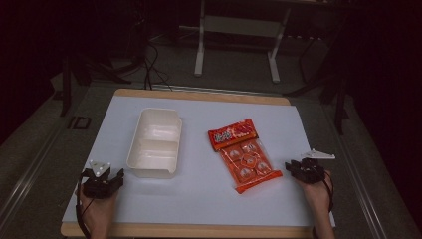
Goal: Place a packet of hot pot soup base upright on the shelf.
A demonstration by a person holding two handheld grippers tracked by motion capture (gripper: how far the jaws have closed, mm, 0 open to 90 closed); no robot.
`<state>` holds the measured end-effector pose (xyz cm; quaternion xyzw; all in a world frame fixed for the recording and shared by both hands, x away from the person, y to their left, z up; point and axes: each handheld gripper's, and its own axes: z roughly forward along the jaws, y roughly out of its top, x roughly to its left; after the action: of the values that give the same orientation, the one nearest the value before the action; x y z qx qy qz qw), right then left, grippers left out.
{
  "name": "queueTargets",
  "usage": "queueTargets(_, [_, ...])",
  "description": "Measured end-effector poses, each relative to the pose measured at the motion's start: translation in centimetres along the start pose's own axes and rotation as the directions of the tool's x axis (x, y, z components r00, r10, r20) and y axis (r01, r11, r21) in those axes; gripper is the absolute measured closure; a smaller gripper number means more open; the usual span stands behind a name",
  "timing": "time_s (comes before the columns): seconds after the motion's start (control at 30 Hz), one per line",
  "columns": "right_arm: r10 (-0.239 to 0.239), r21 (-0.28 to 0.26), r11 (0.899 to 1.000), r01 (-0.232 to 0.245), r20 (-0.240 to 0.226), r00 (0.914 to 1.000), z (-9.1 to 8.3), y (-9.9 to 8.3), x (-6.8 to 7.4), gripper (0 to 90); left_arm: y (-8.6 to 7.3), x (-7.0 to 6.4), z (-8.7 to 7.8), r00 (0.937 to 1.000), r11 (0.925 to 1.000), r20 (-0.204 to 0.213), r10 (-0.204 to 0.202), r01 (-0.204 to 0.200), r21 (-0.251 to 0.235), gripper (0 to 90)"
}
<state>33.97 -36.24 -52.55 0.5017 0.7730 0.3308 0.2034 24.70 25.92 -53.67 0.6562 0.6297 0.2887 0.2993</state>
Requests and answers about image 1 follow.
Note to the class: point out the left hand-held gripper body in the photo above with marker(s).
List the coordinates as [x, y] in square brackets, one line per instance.
[99, 186]

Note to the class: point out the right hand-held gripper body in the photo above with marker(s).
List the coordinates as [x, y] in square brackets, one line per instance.
[312, 169]

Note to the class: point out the white plastic container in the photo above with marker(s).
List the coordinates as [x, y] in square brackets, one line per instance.
[155, 142]

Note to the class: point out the orange snack packet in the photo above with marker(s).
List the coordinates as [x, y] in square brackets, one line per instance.
[244, 154]

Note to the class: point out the person's left hand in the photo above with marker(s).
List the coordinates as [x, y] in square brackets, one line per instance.
[96, 207]

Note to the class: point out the person's right hand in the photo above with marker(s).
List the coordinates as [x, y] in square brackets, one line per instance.
[315, 195]

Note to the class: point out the black metal stand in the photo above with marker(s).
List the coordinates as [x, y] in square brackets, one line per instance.
[335, 89]

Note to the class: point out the white table mat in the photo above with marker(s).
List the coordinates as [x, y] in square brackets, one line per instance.
[199, 199]

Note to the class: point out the black floor bracket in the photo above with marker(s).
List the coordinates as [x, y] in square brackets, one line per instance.
[79, 122]

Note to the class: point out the aluminium floor rail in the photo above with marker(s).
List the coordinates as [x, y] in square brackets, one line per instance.
[361, 186]
[26, 181]

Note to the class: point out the white metal table frame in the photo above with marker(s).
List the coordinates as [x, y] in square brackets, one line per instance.
[239, 30]

